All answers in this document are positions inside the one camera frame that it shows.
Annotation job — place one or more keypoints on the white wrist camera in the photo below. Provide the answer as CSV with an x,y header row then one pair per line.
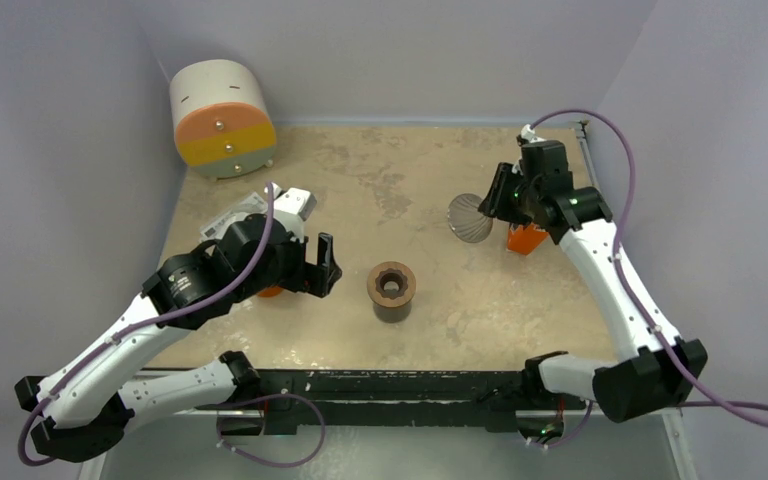
x,y
292,208
528,135

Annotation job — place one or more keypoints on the white round drawer cabinet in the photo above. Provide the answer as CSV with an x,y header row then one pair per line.
x,y
221,125

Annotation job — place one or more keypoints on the orange glass carafe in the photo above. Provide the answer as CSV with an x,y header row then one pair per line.
x,y
270,292

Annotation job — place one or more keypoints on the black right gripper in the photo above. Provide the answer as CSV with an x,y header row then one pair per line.
x,y
509,196

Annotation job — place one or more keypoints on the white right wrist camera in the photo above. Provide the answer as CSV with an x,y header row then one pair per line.
x,y
528,135

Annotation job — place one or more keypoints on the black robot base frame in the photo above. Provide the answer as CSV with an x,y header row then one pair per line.
x,y
285,400

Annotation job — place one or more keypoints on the clear plastic filter packet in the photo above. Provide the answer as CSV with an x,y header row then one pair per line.
x,y
253,203

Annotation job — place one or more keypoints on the grey glass carafe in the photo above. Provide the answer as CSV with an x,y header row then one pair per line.
x,y
389,314

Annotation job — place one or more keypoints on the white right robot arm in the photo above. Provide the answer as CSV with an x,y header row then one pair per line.
x,y
652,357

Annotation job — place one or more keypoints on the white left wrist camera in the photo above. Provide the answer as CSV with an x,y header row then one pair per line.
x,y
292,208

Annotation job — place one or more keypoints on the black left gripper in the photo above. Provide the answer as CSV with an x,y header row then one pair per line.
x,y
311,277

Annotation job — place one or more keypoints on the orange coffee filter box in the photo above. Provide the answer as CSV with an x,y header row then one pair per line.
x,y
524,239

